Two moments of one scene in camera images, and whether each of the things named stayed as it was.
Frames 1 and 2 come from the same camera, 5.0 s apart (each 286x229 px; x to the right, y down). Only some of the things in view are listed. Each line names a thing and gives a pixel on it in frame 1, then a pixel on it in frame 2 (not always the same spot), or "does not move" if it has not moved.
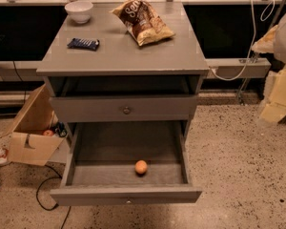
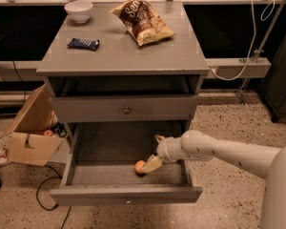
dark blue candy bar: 85,44 does not move
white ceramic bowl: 80,10 does not move
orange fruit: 141,166 does not move
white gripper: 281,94 to 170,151
